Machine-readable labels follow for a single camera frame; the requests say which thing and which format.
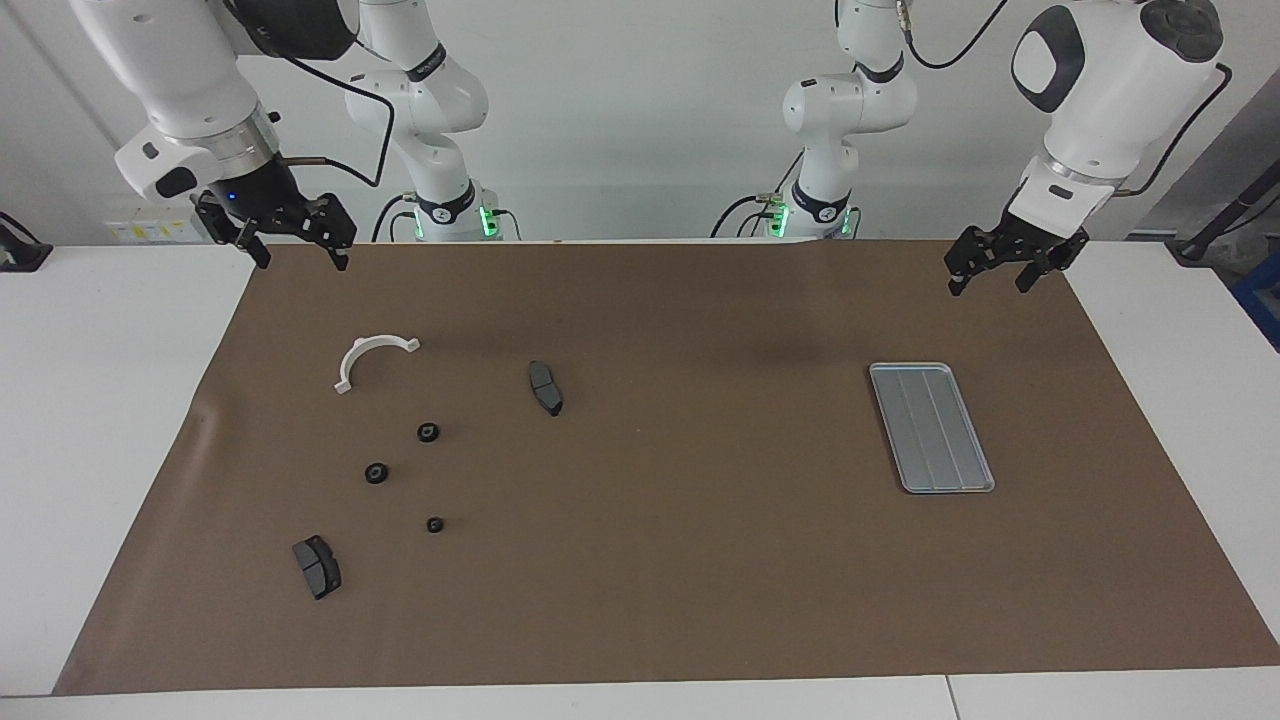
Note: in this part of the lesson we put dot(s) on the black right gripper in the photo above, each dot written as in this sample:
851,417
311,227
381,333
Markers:
270,205

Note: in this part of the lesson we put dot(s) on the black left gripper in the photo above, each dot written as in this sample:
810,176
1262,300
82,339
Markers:
1015,245

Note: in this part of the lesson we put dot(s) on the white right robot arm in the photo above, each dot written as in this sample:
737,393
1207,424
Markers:
190,80

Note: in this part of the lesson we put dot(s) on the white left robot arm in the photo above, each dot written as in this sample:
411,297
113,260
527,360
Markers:
1110,90

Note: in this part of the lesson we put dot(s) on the silver metal tray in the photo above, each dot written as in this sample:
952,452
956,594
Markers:
932,428

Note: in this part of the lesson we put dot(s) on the black stand pole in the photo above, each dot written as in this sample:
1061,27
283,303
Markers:
1225,218

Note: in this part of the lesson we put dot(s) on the blue crate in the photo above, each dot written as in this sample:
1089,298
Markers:
1262,300

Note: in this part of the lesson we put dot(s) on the long dark grey brake pad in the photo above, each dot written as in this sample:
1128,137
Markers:
546,390

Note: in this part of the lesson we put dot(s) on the short dark grey brake pad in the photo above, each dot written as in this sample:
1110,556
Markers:
318,568

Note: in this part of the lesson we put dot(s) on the brown paper table mat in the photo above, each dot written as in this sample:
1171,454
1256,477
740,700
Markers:
660,540

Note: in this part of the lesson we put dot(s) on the white curved plastic bracket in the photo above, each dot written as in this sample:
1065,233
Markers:
352,358

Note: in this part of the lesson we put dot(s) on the white wall socket strip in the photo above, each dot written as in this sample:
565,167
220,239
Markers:
150,230

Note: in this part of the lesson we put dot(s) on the black clamp mount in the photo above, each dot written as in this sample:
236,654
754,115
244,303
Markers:
22,255

